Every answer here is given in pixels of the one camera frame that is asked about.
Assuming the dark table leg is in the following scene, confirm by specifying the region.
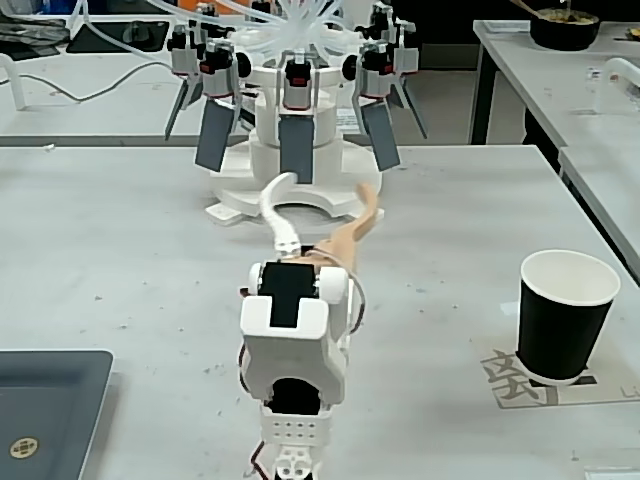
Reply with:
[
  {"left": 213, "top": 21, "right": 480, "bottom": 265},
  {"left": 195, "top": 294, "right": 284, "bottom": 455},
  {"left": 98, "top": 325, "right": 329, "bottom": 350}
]
[{"left": 469, "top": 43, "right": 501, "bottom": 146}]

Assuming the white curved gripper finger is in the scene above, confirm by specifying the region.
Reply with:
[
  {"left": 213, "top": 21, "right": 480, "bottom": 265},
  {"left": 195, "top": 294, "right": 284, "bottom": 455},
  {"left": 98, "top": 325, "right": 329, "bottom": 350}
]
[{"left": 259, "top": 170, "right": 302, "bottom": 260}]

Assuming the black paper cup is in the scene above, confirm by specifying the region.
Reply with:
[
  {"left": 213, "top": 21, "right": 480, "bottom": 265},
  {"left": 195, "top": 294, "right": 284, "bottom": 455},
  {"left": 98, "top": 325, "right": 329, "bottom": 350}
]
[{"left": 514, "top": 249, "right": 622, "bottom": 387}]

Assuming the tan curved gripper finger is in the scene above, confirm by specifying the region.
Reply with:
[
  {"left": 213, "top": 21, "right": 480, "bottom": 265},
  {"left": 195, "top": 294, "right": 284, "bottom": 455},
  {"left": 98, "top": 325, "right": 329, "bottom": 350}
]
[{"left": 343, "top": 182, "right": 385, "bottom": 240}]

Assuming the white flat board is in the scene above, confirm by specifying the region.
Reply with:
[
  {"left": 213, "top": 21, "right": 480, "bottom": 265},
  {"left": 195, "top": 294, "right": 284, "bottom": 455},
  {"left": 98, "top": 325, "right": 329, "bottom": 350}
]
[{"left": 583, "top": 467, "right": 640, "bottom": 480}]

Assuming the white curved bracket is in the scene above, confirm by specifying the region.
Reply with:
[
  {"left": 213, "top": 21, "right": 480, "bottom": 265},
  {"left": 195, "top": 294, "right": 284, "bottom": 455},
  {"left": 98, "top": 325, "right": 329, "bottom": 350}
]
[
  {"left": 594, "top": 57, "right": 640, "bottom": 115},
  {"left": 0, "top": 52, "right": 57, "bottom": 111}
]

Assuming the grey plastic tray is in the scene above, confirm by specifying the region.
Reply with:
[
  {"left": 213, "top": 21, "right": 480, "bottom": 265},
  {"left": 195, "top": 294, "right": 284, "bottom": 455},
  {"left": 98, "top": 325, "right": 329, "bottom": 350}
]
[{"left": 0, "top": 349, "right": 115, "bottom": 480}]

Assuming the tan gripper body black servo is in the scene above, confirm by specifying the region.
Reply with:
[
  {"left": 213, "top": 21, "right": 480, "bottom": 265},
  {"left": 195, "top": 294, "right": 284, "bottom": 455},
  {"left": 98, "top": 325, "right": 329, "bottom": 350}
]
[{"left": 301, "top": 228, "right": 361, "bottom": 272}]

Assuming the dark crumpled cloth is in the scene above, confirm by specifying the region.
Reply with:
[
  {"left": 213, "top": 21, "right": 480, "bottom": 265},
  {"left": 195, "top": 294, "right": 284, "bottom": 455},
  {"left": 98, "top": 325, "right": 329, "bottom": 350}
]
[{"left": 0, "top": 9, "right": 71, "bottom": 50}]

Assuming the clear plastic tube bundle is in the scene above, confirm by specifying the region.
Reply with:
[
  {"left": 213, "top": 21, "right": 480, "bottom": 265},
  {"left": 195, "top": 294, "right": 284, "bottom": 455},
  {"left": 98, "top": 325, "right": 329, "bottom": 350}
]
[{"left": 74, "top": 0, "right": 361, "bottom": 57}]

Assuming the grey paddle dispenser unit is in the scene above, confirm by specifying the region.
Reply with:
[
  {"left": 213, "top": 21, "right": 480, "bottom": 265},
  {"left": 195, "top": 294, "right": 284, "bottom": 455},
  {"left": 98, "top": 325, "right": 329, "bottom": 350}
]
[
  {"left": 164, "top": 19, "right": 207, "bottom": 141},
  {"left": 343, "top": 42, "right": 402, "bottom": 174},
  {"left": 369, "top": 2, "right": 430, "bottom": 141},
  {"left": 193, "top": 39, "right": 252, "bottom": 174},
  {"left": 276, "top": 49, "right": 321, "bottom": 186}
]

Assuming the black flat pad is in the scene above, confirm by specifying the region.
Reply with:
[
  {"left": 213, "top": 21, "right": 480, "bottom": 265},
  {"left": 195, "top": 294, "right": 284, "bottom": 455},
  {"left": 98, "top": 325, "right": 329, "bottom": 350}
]
[{"left": 66, "top": 19, "right": 170, "bottom": 55}]

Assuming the black food bowl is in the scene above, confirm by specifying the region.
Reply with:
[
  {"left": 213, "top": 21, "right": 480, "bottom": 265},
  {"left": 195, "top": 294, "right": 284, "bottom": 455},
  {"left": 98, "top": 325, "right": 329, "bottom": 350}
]
[{"left": 529, "top": 7, "right": 601, "bottom": 51}]

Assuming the white dispenser carousel base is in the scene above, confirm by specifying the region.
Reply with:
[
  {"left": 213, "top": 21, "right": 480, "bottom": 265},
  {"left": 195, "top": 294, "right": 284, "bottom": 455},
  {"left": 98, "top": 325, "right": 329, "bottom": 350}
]
[{"left": 204, "top": 64, "right": 386, "bottom": 229}]

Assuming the grey cable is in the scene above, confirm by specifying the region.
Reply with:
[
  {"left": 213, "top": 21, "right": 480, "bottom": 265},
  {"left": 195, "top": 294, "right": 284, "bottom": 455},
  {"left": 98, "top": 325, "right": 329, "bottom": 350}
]
[{"left": 19, "top": 54, "right": 176, "bottom": 105}]

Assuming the printed paper mat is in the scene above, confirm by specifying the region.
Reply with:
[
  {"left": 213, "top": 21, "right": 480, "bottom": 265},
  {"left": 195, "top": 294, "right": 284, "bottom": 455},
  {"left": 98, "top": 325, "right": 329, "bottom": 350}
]
[{"left": 479, "top": 344, "right": 640, "bottom": 411}]

